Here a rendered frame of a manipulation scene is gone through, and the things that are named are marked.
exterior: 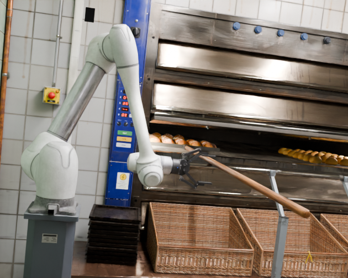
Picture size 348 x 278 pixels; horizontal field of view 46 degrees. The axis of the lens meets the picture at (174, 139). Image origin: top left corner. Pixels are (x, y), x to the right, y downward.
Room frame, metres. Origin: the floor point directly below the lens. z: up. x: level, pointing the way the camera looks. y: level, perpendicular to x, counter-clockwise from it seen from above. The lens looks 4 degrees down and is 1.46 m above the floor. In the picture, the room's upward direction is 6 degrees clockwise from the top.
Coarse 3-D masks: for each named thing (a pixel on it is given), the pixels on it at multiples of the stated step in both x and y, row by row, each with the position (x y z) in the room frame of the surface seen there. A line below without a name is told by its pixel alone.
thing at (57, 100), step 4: (44, 88) 2.43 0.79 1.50; (48, 88) 2.44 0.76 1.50; (52, 88) 2.44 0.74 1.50; (56, 88) 2.45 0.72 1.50; (60, 88) 2.45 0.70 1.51; (44, 92) 2.43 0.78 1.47; (48, 92) 2.44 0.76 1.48; (60, 92) 2.45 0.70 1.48; (44, 96) 2.43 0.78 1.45; (56, 96) 2.45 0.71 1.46; (60, 96) 2.45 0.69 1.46; (44, 100) 2.43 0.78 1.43; (48, 100) 2.44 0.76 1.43; (52, 100) 2.44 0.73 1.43; (56, 100) 2.45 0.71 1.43; (60, 100) 2.47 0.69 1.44; (56, 104) 2.45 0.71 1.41; (60, 104) 2.51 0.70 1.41
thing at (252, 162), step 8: (160, 152) 2.65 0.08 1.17; (168, 152) 2.66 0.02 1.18; (176, 152) 2.71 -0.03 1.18; (200, 160) 2.70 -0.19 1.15; (216, 160) 2.72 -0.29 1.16; (224, 160) 2.73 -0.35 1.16; (232, 160) 2.75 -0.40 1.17; (240, 160) 2.76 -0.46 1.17; (248, 160) 2.77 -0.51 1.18; (256, 160) 2.79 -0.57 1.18; (264, 160) 2.84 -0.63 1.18; (288, 168) 2.83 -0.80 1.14; (296, 168) 2.84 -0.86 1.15; (304, 168) 2.85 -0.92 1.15; (312, 168) 2.86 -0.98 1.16; (320, 168) 2.87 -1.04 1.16; (328, 168) 2.89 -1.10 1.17; (336, 168) 2.90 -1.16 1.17; (344, 168) 2.91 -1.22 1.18
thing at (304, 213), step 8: (208, 160) 2.34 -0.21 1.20; (224, 168) 2.05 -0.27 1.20; (232, 176) 1.94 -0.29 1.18; (240, 176) 1.84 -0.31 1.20; (248, 184) 1.73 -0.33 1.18; (256, 184) 1.66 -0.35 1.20; (264, 192) 1.57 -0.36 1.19; (272, 192) 1.52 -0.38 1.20; (280, 200) 1.43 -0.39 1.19; (288, 200) 1.39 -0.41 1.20; (288, 208) 1.37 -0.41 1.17; (296, 208) 1.32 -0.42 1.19; (304, 208) 1.29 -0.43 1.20; (304, 216) 1.28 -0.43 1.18
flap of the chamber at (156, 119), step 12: (156, 120) 2.52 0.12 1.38; (168, 120) 2.50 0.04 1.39; (180, 120) 2.52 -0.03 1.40; (192, 120) 2.53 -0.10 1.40; (252, 132) 2.78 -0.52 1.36; (264, 132) 2.72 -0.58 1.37; (276, 132) 2.65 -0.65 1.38; (288, 132) 2.66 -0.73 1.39; (300, 132) 2.68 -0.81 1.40; (312, 132) 2.69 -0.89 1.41
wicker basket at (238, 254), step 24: (168, 216) 2.61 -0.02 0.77; (192, 216) 2.65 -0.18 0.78; (216, 216) 2.68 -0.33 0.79; (168, 240) 2.58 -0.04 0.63; (192, 240) 2.61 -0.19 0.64; (216, 240) 2.64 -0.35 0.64; (240, 240) 2.46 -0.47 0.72; (168, 264) 2.17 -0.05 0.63; (192, 264) 2.20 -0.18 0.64; (216, 264) 2.22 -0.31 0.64; (240, 264) 2.25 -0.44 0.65
